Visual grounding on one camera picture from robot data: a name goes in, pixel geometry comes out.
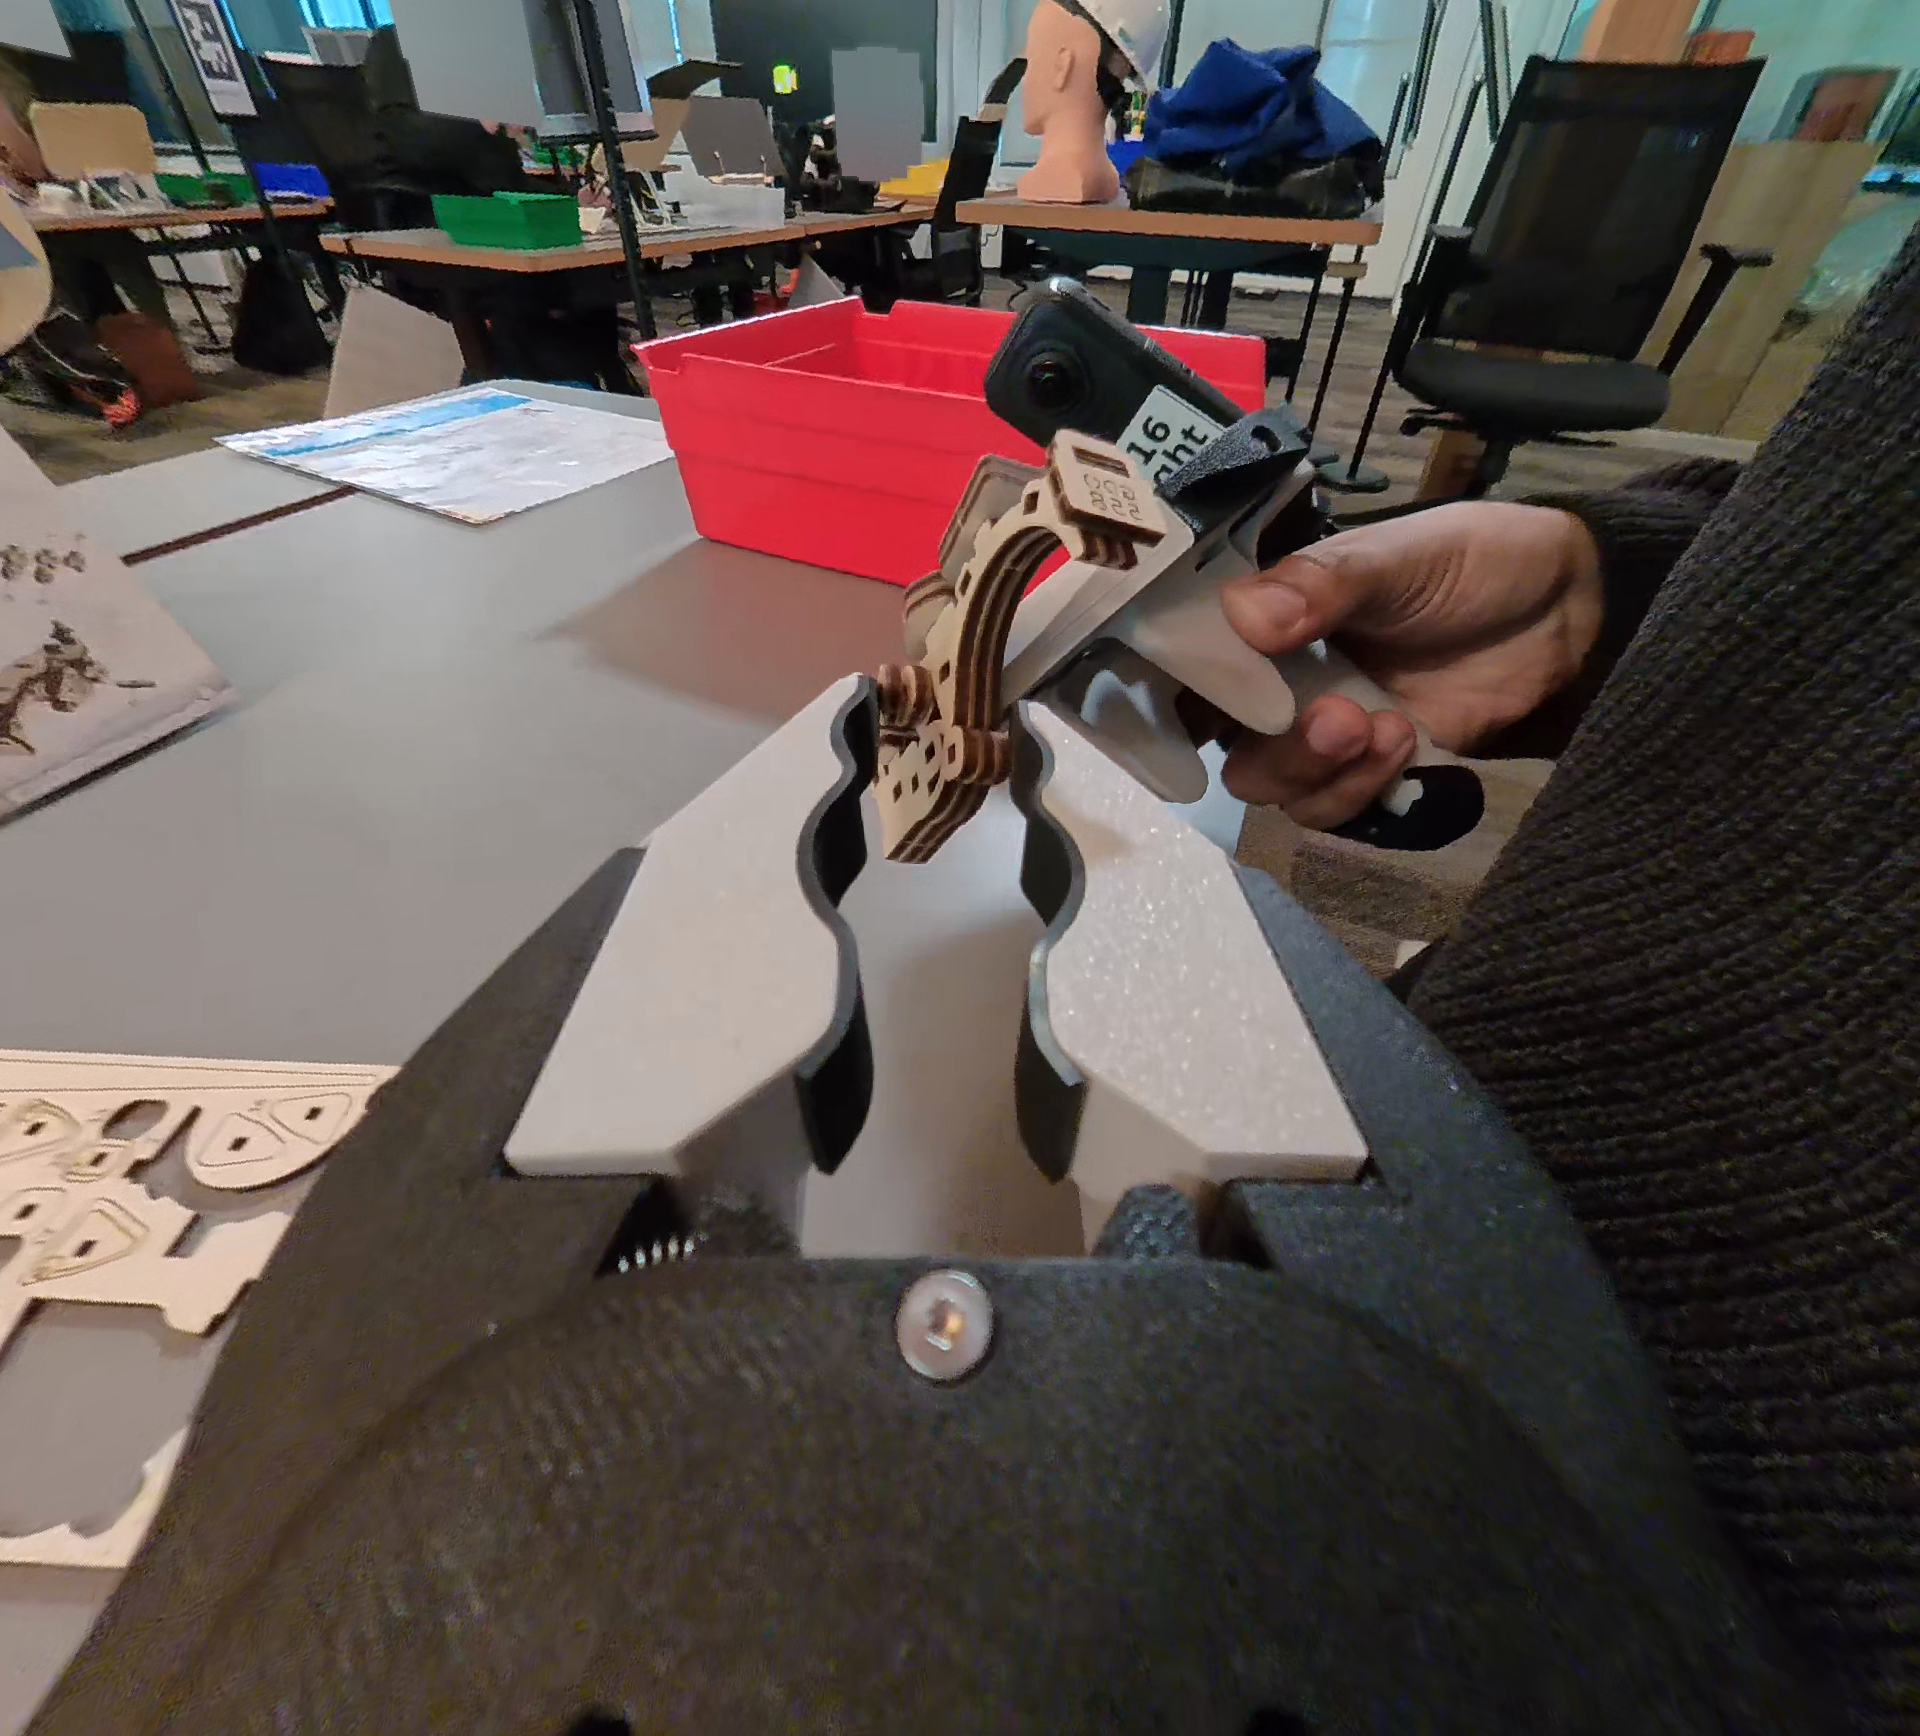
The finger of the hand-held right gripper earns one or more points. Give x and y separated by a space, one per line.
1001 484
1202 629

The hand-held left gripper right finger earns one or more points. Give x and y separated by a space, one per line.
1202 1017

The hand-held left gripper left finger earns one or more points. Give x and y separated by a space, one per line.
688 1002

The wooden puzzle model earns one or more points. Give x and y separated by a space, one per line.
974 629

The person's right forearm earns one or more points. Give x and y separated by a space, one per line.
1650 594

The grey desk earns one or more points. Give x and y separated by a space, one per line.
451 746

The person's right hand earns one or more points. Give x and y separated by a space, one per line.
1437 611

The wooden side table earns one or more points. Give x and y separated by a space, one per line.
1170 224

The red plastic bin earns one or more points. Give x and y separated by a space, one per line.
778 446

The yellow plastic bin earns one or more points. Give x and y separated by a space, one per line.
919 181

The mannequin head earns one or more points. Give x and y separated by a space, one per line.
1056 116

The black bag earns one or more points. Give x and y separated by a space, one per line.
1258 191

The blue cloth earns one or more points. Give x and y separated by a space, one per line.
1258 107

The long wooden table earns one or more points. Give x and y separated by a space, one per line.
678 240

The black monitor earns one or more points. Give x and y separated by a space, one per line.
814 11

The punched wooden puzzle sheet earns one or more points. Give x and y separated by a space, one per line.
255 1136

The laminated paper sheet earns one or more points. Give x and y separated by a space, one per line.
451 454

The black mesh office chair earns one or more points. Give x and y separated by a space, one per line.
1619 205

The green plastic bin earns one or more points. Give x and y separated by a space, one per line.
501 224

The printed instruction booklet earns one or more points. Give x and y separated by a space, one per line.
92 657

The black patterned sign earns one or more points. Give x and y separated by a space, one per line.
206 44

